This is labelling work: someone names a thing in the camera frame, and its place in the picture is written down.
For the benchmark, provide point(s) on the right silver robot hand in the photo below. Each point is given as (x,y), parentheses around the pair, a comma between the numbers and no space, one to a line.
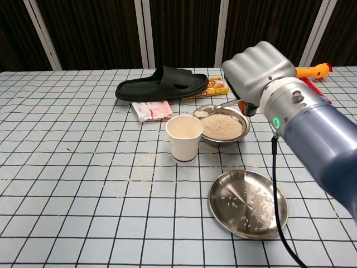
(256,69)

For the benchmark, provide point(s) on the right blue silver robot arm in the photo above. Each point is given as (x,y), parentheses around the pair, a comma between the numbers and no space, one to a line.
(320,134)

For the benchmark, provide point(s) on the grey metal spoon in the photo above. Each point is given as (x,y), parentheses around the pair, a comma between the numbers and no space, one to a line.
(205,111)

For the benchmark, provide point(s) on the yellow rubber chicken toy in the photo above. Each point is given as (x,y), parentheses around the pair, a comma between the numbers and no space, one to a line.
(318,71)

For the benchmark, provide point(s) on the blue checkered tablecloth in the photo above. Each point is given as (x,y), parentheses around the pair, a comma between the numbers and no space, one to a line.
(83,167)

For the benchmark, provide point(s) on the white paper cup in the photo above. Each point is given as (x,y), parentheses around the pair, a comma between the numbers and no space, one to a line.
(184,145)

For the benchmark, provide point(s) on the yellow snack packet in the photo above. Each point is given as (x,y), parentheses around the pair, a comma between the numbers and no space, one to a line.
(217,86)

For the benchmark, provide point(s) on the red spiral notebook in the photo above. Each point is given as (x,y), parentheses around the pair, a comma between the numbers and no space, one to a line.
(313,87)

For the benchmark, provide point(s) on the heap of white rice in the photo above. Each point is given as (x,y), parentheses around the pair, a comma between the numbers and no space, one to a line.
(223,127)

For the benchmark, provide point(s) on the steel bowl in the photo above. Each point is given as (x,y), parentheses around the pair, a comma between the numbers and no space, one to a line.
(213,143)

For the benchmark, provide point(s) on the scattered rice grains pile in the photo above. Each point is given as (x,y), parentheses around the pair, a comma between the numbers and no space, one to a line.
(260,208)

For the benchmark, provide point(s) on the dark folding screen white frames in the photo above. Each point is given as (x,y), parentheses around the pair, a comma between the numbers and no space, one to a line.
(97,33)

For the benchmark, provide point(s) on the flat steel plate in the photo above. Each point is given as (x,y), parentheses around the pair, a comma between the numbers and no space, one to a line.
(231,192)

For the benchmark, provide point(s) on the black rubber slipper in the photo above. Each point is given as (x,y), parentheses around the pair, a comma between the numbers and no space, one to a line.
(156,86)

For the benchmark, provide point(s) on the pink white sachet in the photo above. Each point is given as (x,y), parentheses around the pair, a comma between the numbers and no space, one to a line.
(150,110)

